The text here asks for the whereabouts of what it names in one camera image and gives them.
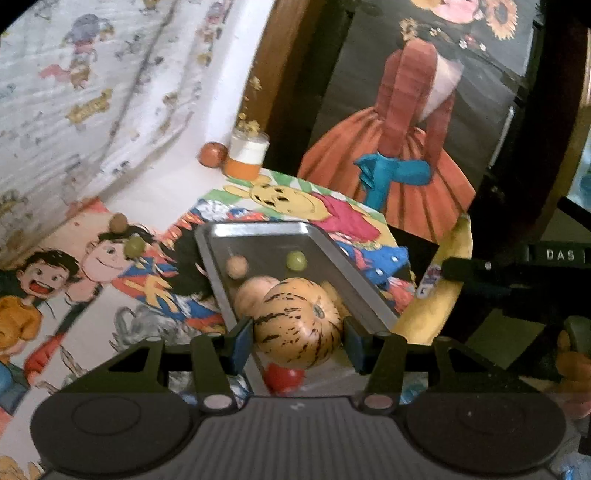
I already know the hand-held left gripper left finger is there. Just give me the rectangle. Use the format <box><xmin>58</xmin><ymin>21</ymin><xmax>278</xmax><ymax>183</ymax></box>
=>
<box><xmin>107</xmin><ymin>318</ymin><xmax>256</xmax><ymax>411</ymax></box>

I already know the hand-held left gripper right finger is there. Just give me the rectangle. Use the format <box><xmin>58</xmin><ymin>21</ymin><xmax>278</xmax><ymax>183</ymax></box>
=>
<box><xmin>344</xmin><ymin>318</ymin><xmax>509</xmax><ymax>411</ymax></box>

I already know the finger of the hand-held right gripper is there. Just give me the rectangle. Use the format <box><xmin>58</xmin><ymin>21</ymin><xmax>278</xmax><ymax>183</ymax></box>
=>
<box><xmin>441</xmin><ymin>257</ymin><xmax>529</xmax><ymax>296</ymax></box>

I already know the yellow banana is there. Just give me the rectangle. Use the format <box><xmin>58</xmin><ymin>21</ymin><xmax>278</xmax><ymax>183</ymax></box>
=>
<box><xmin>392</xmin><ymin>213</ymin><xmax>476</xmax><ymax>346</ymax></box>

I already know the peach coloured fruit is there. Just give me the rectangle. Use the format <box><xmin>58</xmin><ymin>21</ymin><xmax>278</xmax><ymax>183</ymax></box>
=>
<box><xmin>233</xmin><ymin>276</ymin><xmax>282</xmax><ymax>320</ymax></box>

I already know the red cherry tomato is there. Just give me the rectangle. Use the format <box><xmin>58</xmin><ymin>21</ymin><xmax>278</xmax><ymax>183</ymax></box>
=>
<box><xmin>265</xmin><ymin>364</ymin><xmax>305</xmax><ymax>395</ymax></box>

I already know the striped yellow melon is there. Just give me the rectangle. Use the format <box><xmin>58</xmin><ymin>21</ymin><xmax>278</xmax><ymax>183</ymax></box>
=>
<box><xmin>253</xmin><ymin>278</ymin><xmax>346</xmax><ymax>370</ymax></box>

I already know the metal tray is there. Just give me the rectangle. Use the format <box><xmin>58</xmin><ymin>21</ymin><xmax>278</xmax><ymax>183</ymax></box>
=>
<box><xmin>194</xmin><ymin>222</ymin><xmax>400</xmax><ymax>398</ymax></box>

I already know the person's right hand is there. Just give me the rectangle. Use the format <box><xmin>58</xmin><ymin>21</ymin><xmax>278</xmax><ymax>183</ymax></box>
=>
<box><xmin>554</xmin><ymin>318</ymin><xmax>591</xmax><ymax>421</ymax></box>

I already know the bear cartoon print sheet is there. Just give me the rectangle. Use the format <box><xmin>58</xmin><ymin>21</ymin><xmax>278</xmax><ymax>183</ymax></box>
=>
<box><xmin>185</xmin><ymin>170</ymin><xmax>419</xmax><ymax>319</ymax></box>

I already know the white and orange jar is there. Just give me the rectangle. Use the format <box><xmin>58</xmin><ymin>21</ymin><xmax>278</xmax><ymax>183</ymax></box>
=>
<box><xmin>224</xmin><ymin>128</ymin><xmax>270</xmax><ymax>179</ymax></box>

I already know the small orange apple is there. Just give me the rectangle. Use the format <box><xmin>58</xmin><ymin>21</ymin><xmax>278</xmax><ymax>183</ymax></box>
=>
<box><xmin>198</xmin><ymin>141</ymin><xmax>228</xmax><ymax>168</ymax></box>

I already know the children cartoon print sheet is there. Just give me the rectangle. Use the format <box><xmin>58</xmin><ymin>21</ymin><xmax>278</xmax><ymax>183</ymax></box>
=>
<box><xmin>0</xmin><ymin>198</ymin><xmax>185</xmax><ymax>418</ymax></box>

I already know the yellow dried flower sprig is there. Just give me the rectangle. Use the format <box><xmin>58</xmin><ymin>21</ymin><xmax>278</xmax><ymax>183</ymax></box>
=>
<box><xmin>238</xmin><ymin>76</ymin><xmax>265</xmax><ymax>136</ymax></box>

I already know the white cartoon printed blanket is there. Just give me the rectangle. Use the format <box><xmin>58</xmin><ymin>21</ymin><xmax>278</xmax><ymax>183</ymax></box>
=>
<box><xmin>0</xmin><ymin>0</ymin><xmax>278</xmax><ymax>245</ymax></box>

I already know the wall poster orange dress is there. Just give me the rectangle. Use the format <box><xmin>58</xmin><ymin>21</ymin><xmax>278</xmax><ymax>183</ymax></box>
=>
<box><xmin>295</xmin><ymin>0</ymin><xmax>548</xmax><ymax>245</ymax></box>

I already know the brown wooden frame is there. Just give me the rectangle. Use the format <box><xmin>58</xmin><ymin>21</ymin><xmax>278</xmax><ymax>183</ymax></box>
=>
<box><xmin>252</xmin><ymin>0</ymin><xmax>326</xmax><ymax>162</ymax></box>

